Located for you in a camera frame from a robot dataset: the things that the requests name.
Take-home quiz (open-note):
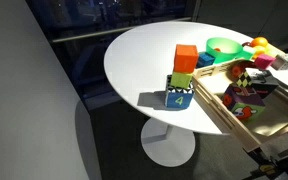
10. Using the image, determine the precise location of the grey patterned block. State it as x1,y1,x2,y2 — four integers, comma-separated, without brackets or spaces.
272,53,288,70

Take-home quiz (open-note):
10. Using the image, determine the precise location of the dark red apple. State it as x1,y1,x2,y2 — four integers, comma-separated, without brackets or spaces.
242,42,251,47

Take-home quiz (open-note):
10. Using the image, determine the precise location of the pink block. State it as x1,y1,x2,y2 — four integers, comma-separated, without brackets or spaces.
254,54,275,69

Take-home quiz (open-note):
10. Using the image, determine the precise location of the orange block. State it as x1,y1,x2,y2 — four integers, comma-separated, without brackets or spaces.
173,44,199,73

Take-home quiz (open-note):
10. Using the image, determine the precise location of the orange fruit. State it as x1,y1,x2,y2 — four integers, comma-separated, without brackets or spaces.
251,37,268,47

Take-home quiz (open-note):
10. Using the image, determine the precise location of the lime green block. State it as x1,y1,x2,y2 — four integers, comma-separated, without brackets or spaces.
170,72,192,88

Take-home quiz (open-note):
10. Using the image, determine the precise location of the green plastic bowl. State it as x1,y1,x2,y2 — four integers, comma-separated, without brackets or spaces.
206,37,253,64

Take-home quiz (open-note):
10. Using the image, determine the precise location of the blue block with number four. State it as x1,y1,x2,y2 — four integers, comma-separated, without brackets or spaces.
165,75,194,109

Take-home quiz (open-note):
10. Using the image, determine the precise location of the small blue block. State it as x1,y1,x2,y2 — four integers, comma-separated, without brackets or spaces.
197,52,215,68

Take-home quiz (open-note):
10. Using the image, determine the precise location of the yellow lemon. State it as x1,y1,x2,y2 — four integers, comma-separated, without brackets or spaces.
253,46,266,59

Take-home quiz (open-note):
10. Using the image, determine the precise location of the black white patterned cube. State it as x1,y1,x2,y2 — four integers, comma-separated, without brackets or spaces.
236,68,279,99

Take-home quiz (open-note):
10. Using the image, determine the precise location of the white table pedestal base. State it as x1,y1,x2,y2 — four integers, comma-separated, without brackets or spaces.
141,118,196,167

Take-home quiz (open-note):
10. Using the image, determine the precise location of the wooden crate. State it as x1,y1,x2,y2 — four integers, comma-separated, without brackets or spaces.
193,60,288,152

